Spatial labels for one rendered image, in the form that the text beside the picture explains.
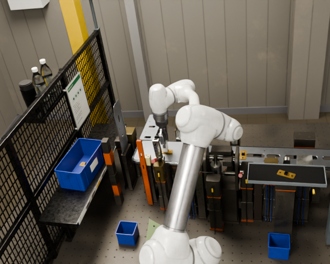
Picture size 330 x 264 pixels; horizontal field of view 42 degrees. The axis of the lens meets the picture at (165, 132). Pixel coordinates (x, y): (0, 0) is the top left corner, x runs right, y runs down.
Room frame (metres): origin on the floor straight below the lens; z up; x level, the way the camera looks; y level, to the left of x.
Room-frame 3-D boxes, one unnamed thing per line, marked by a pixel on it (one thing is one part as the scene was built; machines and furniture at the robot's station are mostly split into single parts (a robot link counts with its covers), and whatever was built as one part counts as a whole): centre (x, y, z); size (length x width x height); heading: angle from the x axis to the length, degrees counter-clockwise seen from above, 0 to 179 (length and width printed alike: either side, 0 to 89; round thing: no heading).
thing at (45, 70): (2.25, 0.63, 1.53); 0.07 x 0.07 x 0.20
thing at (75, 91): (2.32, 0.51, 1.30); 0.23 x 0.02 x 0.31; 163
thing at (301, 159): (1.66, -0.70, 0.90); 0.13 x 0.08 x 0.41; 163
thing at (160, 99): (2.07, 0.00, 1.38); 0.13 x 0.11 x 0.16; 121
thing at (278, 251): (1.45, -0.51, 0.75); 0.11 x 0.10 x 0.09; 73
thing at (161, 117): (2.07, 0.01, 1.28); 0.09 x 0.09 x 0.06
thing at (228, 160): (1.76, -0.28, 0.94); 0.18 x 0.13 x 0.49; 73
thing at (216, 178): (1.67, -0.21, 0.89); 0.09 x 0.08 x 0.38; 163
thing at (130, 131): (2.27, 0.24, 0.88); 0.08 x 0.08 x 0.36; 73
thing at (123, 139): (2.15, 0.26, 1.17); 0.12 x 0.01 x 0.34; 163
